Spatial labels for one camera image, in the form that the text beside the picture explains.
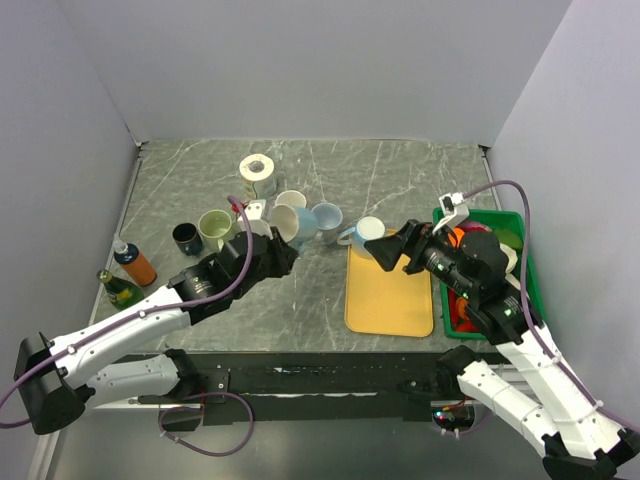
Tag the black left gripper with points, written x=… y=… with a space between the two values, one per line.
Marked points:
x=283 y=253

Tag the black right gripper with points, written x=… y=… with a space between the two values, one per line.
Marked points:
x=413 y=240

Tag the light blue white mug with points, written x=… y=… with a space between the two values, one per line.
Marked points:
x=367 y=228

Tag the light blue faceted mug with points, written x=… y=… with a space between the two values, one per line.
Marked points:
x=296 y=225

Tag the grey blue mug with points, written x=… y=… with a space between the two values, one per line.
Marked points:
x=291 y=198

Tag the light green mug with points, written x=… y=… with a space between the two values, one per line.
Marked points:
x=216 y=227

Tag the small grey cup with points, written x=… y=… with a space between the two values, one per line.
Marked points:
x=329 y=218

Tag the dark blue mug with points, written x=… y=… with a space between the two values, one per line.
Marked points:
x=187 y=238

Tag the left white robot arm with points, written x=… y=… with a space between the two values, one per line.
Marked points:
x=58 y=379

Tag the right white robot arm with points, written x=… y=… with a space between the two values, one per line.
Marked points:
x=574 y=439

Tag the yellow tray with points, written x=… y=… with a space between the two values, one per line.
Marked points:
x=387 y=303

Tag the orange toy fruit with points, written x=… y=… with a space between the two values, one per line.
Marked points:
x=455 y=236

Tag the red toy pepper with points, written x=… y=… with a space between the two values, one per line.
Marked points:
x=473 y=226

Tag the white paper towel roll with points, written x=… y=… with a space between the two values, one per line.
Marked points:
x=258 y=174

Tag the green toy vegetable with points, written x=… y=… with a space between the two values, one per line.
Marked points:
x=509 y=238

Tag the green toy cabbage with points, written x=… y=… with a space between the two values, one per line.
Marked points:
x=512 y=257

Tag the orange juice bottle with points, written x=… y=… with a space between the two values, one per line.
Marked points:
x=135 y=264

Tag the green bottle gold cap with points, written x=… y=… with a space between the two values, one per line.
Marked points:
x=121 y=293

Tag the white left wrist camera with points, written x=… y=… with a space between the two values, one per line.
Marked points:
x=255 y=211

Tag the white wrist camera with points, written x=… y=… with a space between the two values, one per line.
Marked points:
x=255 y=211
x=455 y=210

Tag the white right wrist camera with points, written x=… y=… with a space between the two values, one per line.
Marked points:
x=455 y=210

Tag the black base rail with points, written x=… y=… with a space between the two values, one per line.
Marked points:
x=330 y=385

